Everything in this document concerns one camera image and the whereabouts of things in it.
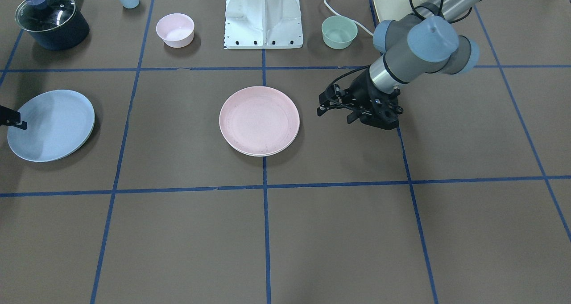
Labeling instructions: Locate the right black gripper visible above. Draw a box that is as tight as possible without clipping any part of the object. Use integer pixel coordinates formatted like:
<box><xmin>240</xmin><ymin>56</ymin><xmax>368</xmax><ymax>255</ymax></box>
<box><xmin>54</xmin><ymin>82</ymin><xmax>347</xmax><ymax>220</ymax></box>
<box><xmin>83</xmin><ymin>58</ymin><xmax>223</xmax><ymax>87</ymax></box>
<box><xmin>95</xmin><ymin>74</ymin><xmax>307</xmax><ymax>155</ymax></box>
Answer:
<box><xmin>0</xmin><ymin>106</ymin><xmax>27</xmax><ymax>131</ymax></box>

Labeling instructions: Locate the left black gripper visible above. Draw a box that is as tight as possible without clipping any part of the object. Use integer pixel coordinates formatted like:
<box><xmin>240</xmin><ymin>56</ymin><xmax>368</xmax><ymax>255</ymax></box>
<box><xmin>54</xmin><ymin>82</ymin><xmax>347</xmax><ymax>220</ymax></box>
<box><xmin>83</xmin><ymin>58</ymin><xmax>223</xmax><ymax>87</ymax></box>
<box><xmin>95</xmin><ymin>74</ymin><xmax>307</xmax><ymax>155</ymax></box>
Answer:
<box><xmin>317</xmin><ymin>68</ymin><xmax>404</xmax><ymax>131</ymax></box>

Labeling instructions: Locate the blue plate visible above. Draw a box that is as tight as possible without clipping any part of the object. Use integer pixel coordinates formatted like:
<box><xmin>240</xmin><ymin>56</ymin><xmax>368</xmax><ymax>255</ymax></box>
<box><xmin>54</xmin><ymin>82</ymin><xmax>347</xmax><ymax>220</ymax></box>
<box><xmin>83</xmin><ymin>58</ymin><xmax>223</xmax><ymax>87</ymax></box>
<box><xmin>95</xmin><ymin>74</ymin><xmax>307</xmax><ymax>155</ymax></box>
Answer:
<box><xmin>7</xmin><ymin>90</ymin><xmax>95</xmax><ymax>163</ymax></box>

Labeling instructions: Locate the pink plate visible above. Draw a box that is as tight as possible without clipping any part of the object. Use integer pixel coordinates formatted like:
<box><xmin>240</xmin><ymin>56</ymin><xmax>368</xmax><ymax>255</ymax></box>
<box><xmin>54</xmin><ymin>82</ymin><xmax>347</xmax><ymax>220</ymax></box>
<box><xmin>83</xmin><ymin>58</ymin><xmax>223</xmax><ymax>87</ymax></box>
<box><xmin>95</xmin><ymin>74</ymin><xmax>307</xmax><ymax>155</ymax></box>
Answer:
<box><xmin>219</xmin><ymin>86</ymin><xmax>301</xmax><ymax>145</ymax></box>

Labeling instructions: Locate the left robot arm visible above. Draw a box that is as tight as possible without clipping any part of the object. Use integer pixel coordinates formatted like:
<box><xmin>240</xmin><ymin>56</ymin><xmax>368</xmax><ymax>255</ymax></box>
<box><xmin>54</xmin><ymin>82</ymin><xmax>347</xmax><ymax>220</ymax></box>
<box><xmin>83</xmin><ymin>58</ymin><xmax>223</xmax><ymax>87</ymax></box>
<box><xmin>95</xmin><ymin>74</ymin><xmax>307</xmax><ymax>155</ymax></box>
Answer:
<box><xmin>317</xmin><ymin>0</ymin><xmax>481</xmax><ymax>131</ymax></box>

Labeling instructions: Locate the cream plate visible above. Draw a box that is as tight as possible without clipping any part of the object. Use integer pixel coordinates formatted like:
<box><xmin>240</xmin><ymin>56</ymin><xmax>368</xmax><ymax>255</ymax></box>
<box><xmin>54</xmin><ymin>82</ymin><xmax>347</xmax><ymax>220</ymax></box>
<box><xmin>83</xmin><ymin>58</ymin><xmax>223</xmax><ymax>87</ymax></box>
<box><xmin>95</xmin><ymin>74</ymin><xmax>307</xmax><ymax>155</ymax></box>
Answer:
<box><xmin>229</xmin><ymin>131</ymin><xmax>298</xmax><ymax>156</ymax></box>

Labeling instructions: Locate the green bowl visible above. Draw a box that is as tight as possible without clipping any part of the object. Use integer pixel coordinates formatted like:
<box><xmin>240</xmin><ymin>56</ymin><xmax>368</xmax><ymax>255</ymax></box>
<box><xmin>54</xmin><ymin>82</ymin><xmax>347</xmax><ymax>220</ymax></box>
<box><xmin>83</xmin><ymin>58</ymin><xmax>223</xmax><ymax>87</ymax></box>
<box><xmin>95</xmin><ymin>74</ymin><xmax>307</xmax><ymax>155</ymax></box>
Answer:
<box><xmin>321</xmin><ymin>15</ymin><xmax>358</xmax><ymax>50</ymax></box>

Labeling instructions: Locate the dark blue pot with lid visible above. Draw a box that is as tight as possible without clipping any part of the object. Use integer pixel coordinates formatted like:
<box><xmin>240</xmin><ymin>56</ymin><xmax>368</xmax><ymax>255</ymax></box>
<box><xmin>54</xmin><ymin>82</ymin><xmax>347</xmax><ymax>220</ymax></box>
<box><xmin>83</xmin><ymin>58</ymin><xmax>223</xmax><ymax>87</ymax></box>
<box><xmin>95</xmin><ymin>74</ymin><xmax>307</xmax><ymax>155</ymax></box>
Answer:
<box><xmin>14</xmin><ymin>0</ymin><xmax>90</xmax><ymax>51</ymax></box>

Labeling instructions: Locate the pink bowl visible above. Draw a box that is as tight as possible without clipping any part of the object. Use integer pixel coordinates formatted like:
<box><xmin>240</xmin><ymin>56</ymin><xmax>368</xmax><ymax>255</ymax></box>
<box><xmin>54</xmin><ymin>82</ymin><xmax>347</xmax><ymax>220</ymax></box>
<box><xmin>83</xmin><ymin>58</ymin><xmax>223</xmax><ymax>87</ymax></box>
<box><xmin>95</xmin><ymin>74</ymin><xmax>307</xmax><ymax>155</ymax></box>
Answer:
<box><xmin>155</xmin><ymin>13</ymin><xmax>195</xmax><ymax>48</ymax></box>

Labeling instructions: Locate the white toaster cable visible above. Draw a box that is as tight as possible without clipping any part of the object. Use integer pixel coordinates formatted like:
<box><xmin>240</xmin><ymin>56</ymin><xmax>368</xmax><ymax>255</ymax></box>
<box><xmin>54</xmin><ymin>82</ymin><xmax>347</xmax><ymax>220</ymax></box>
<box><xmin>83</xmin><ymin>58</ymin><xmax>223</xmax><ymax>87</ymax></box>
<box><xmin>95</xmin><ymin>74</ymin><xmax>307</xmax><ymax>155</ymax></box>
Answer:
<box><xmin>323</xmin><ymin>0</ymin><xmax>377</xmax><ymax>36</ymax></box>

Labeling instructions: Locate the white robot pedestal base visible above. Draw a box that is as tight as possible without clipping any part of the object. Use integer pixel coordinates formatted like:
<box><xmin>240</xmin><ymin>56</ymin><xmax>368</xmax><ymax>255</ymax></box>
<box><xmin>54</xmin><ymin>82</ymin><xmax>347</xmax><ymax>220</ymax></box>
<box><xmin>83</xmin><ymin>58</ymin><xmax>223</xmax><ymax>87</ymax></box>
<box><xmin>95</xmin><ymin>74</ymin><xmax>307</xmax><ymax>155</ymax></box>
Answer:
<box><xmin>223</xmin><ymin>0</ymin><xmax>304</xmax><ymax>49</ymax></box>

